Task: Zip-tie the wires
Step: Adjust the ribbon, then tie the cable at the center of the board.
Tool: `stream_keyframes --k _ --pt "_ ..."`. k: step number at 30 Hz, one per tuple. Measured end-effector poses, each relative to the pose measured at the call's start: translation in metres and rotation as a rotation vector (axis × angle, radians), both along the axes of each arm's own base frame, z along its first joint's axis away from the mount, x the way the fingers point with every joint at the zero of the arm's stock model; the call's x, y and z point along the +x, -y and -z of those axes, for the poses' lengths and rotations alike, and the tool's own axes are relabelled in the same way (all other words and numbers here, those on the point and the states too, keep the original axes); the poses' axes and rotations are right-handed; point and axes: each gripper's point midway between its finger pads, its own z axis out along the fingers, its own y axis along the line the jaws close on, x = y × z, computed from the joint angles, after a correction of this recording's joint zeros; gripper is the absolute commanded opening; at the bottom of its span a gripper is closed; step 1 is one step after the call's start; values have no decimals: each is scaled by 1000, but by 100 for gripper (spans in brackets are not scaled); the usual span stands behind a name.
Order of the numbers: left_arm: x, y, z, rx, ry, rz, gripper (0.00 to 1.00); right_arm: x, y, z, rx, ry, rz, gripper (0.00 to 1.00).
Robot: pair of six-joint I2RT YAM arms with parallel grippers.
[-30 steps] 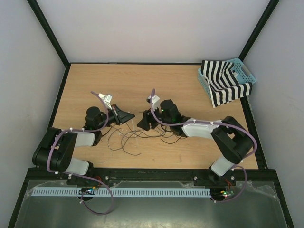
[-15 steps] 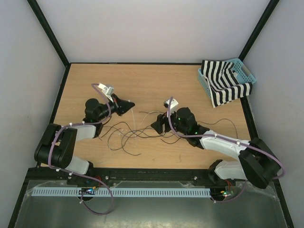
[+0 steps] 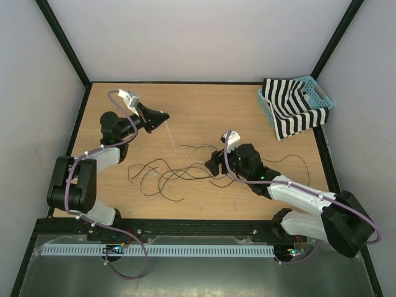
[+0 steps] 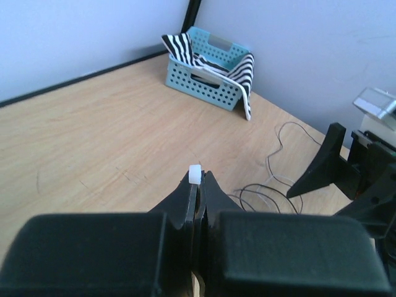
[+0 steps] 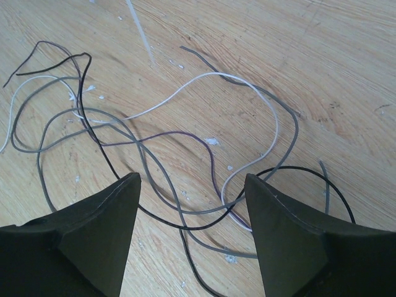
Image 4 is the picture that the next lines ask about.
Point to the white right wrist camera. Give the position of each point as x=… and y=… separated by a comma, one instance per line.
x=378, y=107

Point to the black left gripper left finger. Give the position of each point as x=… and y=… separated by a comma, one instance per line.
x=104, y=254

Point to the white zip tie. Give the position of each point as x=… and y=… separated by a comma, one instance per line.
x=194, y=179

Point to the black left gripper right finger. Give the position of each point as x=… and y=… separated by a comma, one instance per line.
x=272, y=254

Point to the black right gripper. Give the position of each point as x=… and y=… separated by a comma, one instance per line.
x=367, y=178

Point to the black white striped cloth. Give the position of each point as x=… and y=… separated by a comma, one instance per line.
x=241, y=77

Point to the light blue perforated basket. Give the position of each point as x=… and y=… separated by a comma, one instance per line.
x=210, y=77

